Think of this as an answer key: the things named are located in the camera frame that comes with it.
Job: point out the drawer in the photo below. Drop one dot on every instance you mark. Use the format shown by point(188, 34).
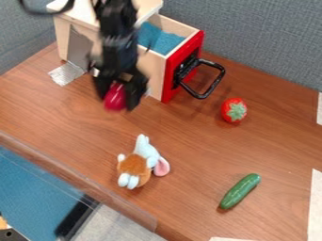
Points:
point(176, 59)

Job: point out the red toy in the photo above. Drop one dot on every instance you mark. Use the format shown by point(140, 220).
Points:
point(115, 98)

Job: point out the cabinet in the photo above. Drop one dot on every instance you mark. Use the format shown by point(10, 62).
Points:
point(79, 34)

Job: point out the plush rabbit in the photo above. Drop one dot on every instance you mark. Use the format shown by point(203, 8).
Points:
point(140, 163)

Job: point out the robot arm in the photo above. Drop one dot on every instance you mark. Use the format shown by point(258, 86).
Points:
point(115, 22)

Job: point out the red toy strawberry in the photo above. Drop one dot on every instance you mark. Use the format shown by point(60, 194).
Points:
point(234, 109)

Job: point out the green toy cucumber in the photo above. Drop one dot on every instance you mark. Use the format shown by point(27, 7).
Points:
point(239, 191)

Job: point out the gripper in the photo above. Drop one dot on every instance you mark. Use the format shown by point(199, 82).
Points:
point(118, 59)

